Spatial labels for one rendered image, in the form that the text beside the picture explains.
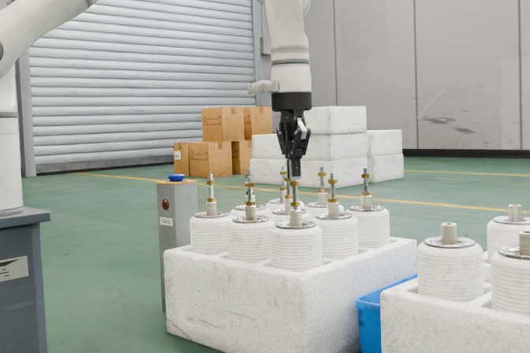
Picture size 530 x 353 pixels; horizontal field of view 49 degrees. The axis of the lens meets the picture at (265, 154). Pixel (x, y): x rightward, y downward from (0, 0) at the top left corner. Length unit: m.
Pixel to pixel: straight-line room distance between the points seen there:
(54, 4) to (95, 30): 5.63
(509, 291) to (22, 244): 0.79
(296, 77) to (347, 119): 2.95
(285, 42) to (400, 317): 0.50
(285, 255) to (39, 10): 0.61
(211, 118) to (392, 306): 4.35
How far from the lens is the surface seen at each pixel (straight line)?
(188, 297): 1.26
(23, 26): 1.12
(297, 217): 1.09
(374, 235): 1.26
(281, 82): 1.06
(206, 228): 1.23
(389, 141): 4.36
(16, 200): 1.13
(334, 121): 3.89
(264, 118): 5.40
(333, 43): 7.80
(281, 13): 1.07
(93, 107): 6.65
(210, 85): 7.50
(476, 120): 6.61
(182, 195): 1.39
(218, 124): 5.11
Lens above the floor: 0.44
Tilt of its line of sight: 3 degrees down
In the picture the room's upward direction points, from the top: 2 degrees counter-clockwise
